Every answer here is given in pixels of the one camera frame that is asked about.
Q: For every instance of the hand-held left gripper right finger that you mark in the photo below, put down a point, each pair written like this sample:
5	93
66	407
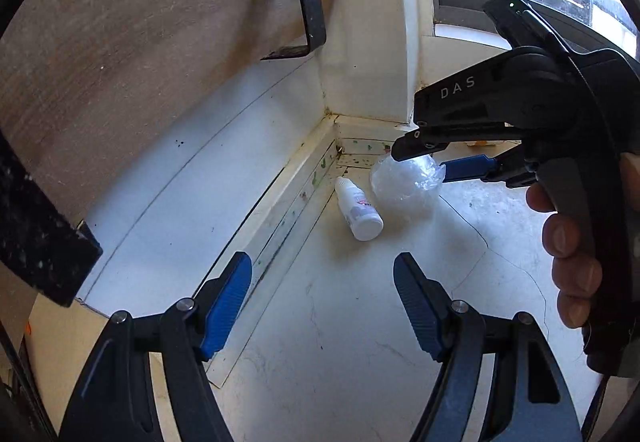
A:
420	307

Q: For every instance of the wooden cutting board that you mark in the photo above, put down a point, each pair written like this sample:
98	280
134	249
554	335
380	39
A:
150	47

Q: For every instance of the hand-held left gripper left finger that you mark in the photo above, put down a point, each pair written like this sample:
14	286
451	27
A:
227	307

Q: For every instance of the clear plastic bag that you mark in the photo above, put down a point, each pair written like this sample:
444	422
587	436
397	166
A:
400	187

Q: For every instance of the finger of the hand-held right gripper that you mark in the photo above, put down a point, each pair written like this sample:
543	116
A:
467	168
440	140

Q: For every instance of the person's right hand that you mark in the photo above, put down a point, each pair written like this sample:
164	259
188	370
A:
570	272

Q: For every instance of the small white bottle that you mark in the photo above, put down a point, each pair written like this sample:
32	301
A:
362	222

